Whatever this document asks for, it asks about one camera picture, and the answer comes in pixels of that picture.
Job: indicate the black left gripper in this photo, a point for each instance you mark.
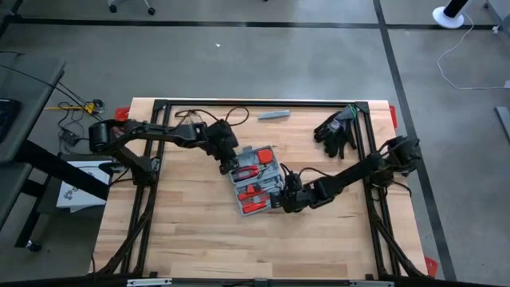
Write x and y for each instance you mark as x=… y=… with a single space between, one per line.
x=223 y=139

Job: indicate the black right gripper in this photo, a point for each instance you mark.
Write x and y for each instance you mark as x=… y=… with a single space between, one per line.
x=299 y=197

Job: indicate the red-orange bit holder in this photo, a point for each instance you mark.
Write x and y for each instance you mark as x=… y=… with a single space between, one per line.
x=250 y=188
x=253 y=196

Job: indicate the grey plastic tool case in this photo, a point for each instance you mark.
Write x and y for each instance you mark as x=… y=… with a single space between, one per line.
x=255 y=181

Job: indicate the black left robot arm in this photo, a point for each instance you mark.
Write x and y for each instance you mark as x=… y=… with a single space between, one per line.
x=159 y=131

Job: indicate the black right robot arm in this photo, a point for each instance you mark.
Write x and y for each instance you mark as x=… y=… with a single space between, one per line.
x=342 y=179

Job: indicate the clear safety glasses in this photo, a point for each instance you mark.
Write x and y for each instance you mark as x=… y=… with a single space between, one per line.
x=187 y=115

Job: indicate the grey utility knife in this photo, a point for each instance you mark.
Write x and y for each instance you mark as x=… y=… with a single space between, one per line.
x=274 y=115

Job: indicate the black work glove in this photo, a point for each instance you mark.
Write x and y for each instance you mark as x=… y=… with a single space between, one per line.
x=342 y=143
x=328 y=127

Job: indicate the red table clamp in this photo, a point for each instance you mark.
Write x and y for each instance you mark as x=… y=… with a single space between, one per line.
x=431 y=266
x=122 y=113
x=393 y=115

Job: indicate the white cardboard box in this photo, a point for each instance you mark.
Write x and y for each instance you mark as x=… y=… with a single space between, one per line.
x=75 y=195

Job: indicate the black power adapter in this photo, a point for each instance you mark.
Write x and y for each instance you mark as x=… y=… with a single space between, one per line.
x=69 y=137

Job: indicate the office chair base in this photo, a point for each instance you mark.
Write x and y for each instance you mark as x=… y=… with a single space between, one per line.
x=150 y=10

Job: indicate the black caster wheel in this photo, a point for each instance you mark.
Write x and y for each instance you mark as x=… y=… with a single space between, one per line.
x=34 y=246

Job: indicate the grey desk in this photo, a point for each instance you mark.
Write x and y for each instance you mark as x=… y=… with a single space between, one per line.
x=24 y=79

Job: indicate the black keyboard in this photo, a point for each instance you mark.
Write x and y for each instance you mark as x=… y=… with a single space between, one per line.
x=8 y=117

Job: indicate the white round fan base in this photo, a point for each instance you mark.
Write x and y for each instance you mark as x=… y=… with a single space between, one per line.
x=446 y=18

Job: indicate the black aluminium table frame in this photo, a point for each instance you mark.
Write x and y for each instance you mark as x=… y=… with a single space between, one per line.
x=366 y=131

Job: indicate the silver metal bracket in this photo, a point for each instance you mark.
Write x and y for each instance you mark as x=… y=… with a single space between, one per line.
x=149 y=282
x=372 y=284

